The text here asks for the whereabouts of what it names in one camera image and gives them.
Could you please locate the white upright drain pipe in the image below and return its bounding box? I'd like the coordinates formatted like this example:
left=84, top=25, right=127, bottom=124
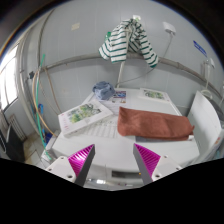
left=116, top=59, right=126, bottom=89

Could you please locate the blue wall sign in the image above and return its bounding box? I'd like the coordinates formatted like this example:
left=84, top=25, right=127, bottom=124
left=193, top=40, right=208, bottom=57

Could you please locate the colourful leaflet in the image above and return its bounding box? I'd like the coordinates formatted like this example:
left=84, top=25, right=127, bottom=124
left=111, top=89, right=128, bottom=104

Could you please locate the brown towel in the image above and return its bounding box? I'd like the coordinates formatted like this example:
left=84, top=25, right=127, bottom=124
left=117, top=106, right=195, bottom=142

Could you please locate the blue-grey crumpled cloth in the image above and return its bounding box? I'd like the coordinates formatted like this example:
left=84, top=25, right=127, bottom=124
left=92, top=80, right=116, bottom=101

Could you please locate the white front-loading washing machine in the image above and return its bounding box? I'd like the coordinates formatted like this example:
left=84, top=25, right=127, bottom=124
left=41, top=87, right=201, bottom=192

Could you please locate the window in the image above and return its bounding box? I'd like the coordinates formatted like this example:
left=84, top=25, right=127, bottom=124
left=0, top=46, right=19, bottom=111

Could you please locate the large booklet with green picture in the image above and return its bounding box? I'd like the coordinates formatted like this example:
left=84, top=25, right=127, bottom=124
left=58, top=100, right=114, bottom=136

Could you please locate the small booklet with green picture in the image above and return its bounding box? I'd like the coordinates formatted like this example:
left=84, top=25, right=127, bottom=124
left=138, top=87, right=172, bottom=104

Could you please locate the grey horizontal wall pipe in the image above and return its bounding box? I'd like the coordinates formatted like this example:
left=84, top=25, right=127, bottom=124
left=39, top=51, right=224, bottom=98

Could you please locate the white wall socket box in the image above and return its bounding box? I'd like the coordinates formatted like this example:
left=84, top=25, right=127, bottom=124
left=162, top=21, right=177, bottom=35

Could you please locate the white radiator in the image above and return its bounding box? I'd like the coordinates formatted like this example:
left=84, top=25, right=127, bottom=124
left=8, top=114, right=26, bottom=141

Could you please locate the green hose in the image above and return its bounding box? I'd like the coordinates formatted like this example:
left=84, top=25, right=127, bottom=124
left=34, top=53, right=54, bottom=161

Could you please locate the thin socket cable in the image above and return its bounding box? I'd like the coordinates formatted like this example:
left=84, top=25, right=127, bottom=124
left=126, top=33, right=174, bottom=84

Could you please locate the small white wall socket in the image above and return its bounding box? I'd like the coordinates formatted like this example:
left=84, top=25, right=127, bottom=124
left=205, top=57, right=216, bottom=69

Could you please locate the green white striped garment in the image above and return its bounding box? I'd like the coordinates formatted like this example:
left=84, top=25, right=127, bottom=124
left=98, top=18, right=159, bottom=69

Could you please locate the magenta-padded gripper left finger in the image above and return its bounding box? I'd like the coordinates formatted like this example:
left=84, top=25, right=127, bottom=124
left=45, top=143, right=96, bottom=187

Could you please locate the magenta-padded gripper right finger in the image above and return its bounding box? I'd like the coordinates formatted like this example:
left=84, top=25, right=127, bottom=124
left=133, top=143, right=183, bottom=186

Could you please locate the white top-loading washing machine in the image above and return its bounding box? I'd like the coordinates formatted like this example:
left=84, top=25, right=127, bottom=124
left=186, top=89, right=224, bottom=164

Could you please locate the white printed paper sheet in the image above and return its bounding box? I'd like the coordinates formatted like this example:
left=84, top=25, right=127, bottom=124
left=71, top=118, right=119, bottom=139

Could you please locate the grey printed sheet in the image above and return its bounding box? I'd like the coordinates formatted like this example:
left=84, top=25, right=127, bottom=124
left=134, top=134, right=193, bottom=144

